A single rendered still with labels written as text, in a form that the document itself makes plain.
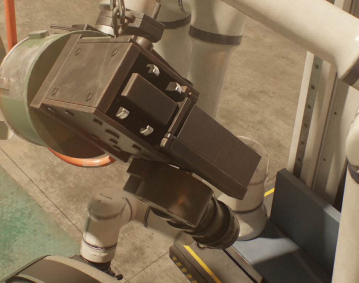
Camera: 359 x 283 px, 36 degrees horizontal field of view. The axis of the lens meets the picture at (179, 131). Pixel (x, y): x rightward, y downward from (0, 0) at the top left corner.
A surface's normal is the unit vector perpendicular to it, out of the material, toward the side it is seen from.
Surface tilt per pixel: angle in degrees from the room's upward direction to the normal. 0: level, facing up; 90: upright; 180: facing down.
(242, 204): 90
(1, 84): 63
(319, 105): 90
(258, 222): 68
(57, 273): 35
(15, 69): 52
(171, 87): 43
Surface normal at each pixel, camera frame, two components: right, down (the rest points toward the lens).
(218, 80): 0.53, 0.40
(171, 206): 0.12, -0.17
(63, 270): -0.38, -0.90
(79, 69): -0.67, -0.48
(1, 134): -0.80, -0.09
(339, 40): -0.24, 0.20
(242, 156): 0.59, 0.12
